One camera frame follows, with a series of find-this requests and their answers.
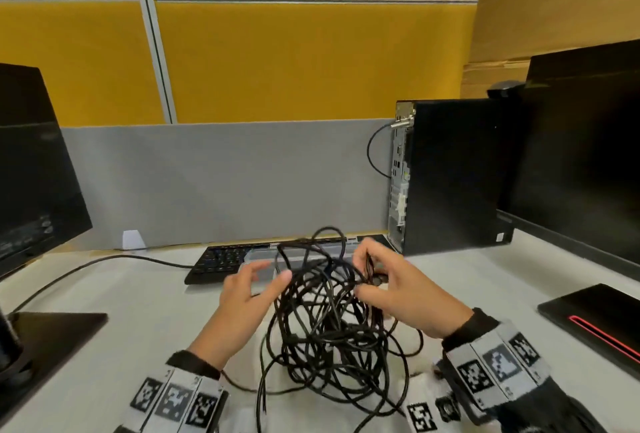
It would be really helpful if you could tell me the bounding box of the person's left hand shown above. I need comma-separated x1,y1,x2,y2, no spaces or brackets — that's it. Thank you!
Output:
187,260,293,371

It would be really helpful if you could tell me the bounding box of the person's right hand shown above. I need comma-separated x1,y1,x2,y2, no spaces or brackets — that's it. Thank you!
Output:
351,237,475,340

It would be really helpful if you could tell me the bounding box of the clear plastic compartment box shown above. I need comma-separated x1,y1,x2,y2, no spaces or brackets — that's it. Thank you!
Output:
239,245,361,296

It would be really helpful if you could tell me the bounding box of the tangle of black cables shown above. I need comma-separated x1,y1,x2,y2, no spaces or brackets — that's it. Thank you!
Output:
219,226,426,433

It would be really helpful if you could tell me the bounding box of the person's left forearm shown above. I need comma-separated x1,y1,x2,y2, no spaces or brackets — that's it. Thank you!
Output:
113,350,231,433

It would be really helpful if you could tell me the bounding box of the person's right forearm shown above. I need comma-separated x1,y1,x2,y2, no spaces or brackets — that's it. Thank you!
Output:
442,307,609,433

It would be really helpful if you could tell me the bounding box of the brown cardboard box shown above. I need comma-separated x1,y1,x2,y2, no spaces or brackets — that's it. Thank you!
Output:
459,0,640,100

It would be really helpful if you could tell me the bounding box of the black keyboard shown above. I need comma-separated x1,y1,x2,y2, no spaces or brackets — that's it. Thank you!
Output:
183,235,396,286

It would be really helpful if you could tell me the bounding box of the right wrist marker band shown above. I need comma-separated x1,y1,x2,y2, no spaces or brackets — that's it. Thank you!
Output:
445,322,551,408

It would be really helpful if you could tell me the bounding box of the wrist marker band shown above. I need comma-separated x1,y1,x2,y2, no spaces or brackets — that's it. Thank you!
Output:
445,322,551,408
119,367,229,433

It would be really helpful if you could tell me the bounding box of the left wrist marker band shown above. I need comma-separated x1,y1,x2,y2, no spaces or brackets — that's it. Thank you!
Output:
119,367,229,433

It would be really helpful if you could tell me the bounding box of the black desktop computer tower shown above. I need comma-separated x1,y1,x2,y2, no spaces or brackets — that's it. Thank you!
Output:
387,97,516,257

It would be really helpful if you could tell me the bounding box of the grey desk partition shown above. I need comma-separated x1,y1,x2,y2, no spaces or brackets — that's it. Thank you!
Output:
59,119,399,252

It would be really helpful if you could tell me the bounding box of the wide black monitor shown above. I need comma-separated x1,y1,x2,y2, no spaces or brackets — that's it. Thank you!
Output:
497,39,640,281

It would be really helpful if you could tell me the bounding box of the grey webcam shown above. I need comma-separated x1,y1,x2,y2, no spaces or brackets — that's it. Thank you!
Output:
487,79,527,100

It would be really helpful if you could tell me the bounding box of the black monitor with square stand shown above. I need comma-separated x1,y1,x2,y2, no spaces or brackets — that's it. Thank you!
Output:
0,63,109,424

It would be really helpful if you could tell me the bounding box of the yellow partition panel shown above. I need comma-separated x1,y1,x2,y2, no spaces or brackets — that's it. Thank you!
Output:
0,0,499,127

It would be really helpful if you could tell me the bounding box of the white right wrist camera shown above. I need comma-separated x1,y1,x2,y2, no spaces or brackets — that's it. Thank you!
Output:
403,360,469,433

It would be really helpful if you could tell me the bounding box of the small white plastic bracket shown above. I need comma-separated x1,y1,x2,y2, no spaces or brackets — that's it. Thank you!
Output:
121,230,147,252

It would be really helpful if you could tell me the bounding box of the black desk power cable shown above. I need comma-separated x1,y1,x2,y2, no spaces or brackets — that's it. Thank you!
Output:
9,253,196,316

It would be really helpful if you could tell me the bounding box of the thin lock cable silver plug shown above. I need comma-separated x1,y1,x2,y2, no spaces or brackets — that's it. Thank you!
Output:
366,115,416,179

